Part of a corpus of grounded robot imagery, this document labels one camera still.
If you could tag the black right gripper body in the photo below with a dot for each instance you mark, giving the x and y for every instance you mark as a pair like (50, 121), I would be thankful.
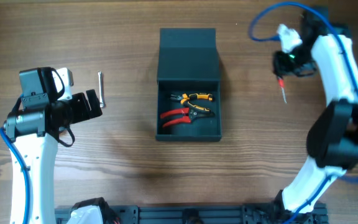
(281, 66)

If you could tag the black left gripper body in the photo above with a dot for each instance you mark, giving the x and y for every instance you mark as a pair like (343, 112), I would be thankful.
(81, 106)

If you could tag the black red screwdriver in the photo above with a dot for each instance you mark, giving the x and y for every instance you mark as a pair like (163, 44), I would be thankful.
(282, 86)

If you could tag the orange black needle nose pliers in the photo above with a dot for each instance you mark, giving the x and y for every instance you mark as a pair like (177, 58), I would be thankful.
(186, 101)

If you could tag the red handled pruning shears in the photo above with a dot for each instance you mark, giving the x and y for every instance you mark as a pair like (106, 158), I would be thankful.
(187, 116)

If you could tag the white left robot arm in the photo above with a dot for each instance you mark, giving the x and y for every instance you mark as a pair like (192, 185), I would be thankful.
(45, 108)

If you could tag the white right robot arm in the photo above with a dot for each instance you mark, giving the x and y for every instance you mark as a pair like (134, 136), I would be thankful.
(320, 46)

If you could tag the silver socket wrench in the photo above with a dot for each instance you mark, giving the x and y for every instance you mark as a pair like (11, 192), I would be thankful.
(101, 90)

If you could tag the dark green open box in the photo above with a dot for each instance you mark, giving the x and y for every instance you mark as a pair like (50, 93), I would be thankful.
(188, 62)

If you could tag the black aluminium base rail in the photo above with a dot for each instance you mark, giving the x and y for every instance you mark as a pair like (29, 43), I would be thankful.
(239, 214)

